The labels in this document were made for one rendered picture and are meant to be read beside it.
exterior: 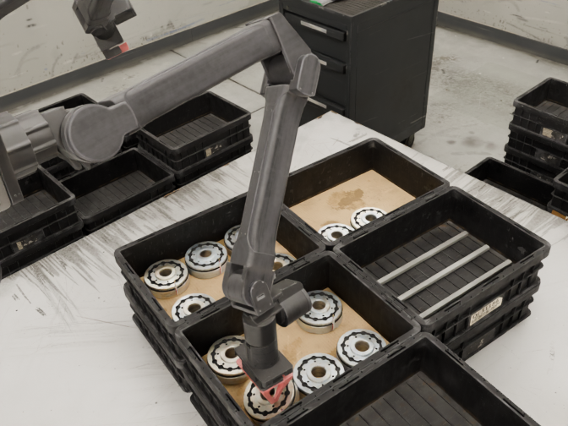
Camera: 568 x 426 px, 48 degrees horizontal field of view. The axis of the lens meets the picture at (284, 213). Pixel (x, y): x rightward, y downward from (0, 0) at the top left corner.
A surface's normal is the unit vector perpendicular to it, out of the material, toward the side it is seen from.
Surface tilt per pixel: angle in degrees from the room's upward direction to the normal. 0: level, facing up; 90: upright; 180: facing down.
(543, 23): 90
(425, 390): 0
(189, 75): 62
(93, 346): 0
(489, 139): 0
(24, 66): 90
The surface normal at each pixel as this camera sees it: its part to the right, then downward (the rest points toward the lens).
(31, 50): 0.68, 0.43
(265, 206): 0.55, 0.06
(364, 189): -0.04, -0.79
